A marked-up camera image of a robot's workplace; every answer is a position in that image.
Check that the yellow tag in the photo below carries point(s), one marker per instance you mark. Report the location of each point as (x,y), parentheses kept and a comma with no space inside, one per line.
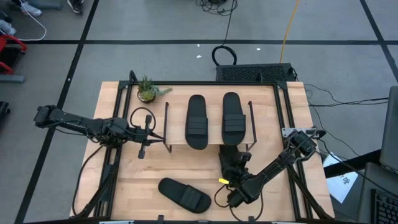
(224,181)

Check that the white shoe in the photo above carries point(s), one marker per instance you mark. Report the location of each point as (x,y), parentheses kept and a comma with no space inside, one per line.
(31,10)

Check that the dark round plant pot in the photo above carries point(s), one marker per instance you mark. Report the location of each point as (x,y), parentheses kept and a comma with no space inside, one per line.
(145,101)

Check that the wooden shelf with black legs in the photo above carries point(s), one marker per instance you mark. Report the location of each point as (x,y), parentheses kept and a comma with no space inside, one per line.
(214,124)

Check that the grey shoe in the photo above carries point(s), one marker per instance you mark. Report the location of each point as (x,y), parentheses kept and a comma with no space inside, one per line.
(7,27)

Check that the black shoe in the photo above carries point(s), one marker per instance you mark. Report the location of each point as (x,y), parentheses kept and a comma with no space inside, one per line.
(75,5)

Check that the grey laptop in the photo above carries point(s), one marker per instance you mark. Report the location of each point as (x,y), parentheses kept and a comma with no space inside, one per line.
(390,130)

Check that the black metal table frame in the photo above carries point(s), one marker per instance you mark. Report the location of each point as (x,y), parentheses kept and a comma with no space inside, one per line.
(199,83)

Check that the black chair caster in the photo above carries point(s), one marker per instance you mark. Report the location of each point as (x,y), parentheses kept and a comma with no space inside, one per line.
(3,109)

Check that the black table edge clamp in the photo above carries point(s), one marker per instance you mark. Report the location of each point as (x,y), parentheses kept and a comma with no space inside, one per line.
(160,218)
(251,218)

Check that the green succulent plant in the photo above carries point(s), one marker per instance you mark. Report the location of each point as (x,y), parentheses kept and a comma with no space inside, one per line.
(146,86)

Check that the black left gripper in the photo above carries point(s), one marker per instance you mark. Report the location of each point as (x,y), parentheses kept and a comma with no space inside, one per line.
(140,135)

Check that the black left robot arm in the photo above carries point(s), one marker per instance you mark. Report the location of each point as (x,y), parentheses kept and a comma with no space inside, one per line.
(77,124)

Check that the white paper sheet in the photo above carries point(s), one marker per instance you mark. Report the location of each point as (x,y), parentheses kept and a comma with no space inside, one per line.
(342,186)

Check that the grey side desk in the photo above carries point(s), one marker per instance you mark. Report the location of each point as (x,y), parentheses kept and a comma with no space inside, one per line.
(373,177)

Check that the black side table bar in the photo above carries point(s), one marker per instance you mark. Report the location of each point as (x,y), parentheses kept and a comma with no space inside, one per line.
(351,163)

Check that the black perforated computer case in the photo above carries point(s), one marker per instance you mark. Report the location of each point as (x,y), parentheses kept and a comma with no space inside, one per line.
(248,73)

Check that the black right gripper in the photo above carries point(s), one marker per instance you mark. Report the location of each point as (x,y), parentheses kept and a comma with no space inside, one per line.
(237,174)

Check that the black keyboard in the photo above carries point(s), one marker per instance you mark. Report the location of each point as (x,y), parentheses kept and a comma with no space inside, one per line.
(387,208)

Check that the grey flat board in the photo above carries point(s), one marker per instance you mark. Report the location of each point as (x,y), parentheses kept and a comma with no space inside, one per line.
(11,78)

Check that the red chair base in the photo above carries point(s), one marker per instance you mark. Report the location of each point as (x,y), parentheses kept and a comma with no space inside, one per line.
(12,39)

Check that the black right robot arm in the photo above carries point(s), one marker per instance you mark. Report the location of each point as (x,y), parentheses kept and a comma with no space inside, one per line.
(273,169)

